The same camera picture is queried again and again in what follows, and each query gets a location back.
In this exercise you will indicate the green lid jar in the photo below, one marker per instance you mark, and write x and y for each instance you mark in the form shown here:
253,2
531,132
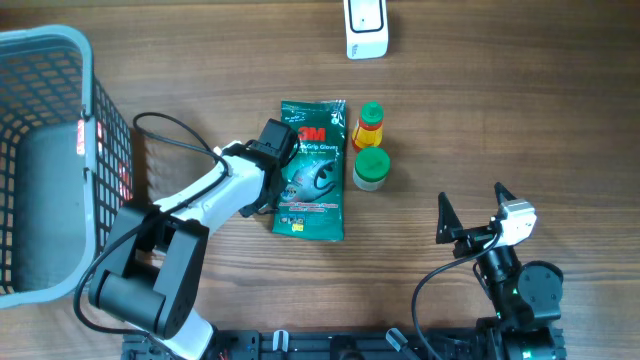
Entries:
371,168

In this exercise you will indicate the grey plastic shopping basket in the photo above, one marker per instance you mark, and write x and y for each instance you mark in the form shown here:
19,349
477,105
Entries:
66,163

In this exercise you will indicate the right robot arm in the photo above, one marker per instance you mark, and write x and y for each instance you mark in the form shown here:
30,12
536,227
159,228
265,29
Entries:
526,297

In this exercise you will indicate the green 3M gloves package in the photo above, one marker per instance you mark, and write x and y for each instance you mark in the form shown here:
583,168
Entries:
311,206

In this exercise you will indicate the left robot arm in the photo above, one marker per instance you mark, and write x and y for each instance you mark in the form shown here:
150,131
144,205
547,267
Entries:
148,275

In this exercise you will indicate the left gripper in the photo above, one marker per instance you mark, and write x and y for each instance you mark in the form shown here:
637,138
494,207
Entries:
251,209

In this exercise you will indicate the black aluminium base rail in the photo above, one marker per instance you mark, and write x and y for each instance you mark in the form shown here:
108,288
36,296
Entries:
452,343

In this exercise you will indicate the red sriracha sauce bottle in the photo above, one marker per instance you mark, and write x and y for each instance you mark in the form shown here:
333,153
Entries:
368,131

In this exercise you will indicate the white barcode scanner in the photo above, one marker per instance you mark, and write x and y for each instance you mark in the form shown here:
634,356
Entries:
366,29

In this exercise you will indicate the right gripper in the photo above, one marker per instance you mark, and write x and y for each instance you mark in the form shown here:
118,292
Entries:
450,229

